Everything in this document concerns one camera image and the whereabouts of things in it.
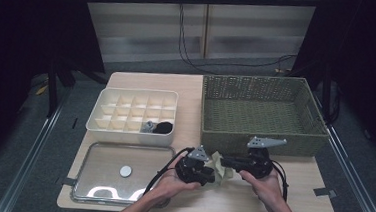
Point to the person's right hand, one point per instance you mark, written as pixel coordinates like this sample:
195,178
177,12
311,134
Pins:
267,188

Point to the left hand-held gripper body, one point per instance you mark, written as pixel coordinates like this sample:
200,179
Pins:
189,171

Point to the pale green sock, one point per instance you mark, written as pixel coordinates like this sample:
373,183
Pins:
215,159
220,170

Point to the white round lid knob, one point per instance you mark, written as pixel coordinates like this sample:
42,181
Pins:
126,171

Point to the grey sock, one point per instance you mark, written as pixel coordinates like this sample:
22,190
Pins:
144,130
148,126

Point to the clear plastic lid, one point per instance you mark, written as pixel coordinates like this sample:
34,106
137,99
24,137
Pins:
105,167

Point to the black metal stand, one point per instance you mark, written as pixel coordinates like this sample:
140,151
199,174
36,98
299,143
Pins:
52,90

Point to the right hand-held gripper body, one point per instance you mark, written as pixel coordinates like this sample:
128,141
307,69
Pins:
258,164

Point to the cream divided organizer box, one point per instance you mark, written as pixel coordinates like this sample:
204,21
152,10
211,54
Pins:
130,135

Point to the green woven basket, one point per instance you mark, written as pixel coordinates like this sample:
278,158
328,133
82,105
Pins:
265,118

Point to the grey tape strip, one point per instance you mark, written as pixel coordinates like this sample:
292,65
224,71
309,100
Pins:
323,192
68,181

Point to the black curtain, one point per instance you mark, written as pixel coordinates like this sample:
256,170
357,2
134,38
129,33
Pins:
20,40
363,48

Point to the person's left hand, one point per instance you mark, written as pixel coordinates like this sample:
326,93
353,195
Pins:
170,188

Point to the metal floor rail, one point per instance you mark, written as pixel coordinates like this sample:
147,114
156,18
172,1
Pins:
28,165
357,184

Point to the black horizontal bar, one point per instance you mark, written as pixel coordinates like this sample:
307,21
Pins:
200,0

